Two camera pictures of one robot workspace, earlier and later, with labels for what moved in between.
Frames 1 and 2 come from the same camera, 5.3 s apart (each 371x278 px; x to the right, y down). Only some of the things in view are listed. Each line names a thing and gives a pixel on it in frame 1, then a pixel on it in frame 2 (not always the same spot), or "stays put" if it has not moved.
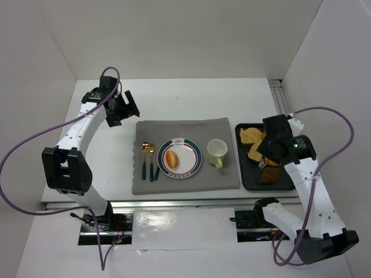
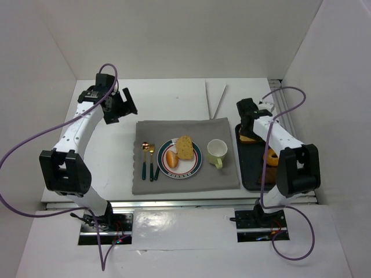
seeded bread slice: x=254 y=154 to x=184 y=147
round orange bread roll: x=172 y=158 stays put
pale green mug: x=217 y=149 stays put
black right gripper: x=272 y=151 to x=247 y=127
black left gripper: x=124 y=109 stays put
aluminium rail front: x=67 y=204 stays put
